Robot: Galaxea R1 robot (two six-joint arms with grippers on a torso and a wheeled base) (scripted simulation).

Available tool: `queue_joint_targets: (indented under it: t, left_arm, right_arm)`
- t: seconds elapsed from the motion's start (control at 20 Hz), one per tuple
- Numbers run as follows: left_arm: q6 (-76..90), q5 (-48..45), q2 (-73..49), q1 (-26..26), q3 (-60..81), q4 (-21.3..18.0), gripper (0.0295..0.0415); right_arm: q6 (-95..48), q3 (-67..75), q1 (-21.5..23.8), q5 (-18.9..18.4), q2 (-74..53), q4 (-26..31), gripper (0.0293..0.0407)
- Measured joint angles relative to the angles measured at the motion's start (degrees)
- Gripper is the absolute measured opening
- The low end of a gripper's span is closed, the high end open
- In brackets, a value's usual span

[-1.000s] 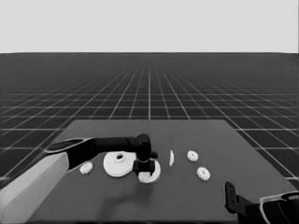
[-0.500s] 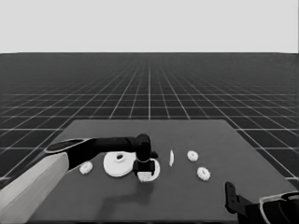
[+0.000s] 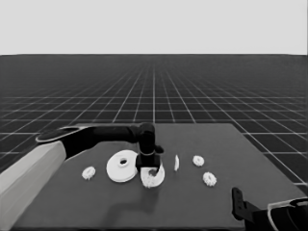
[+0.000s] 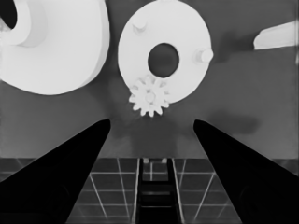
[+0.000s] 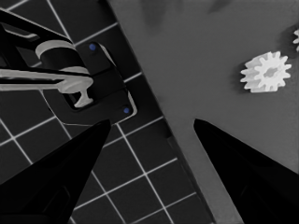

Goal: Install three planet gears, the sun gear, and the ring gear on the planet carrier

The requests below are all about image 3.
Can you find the white toothed gear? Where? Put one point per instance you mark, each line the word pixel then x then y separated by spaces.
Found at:
pixel 147 183
pixel 213 179
pixel 201 161
pixel 92 171

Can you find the large thick white disc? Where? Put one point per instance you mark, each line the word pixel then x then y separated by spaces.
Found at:
pixel 115 170

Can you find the white round carrier with pins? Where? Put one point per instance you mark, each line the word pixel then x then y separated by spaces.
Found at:
pixel 161 178

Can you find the small white T-shaped piece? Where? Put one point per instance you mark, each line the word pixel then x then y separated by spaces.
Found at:
pixel 176 163

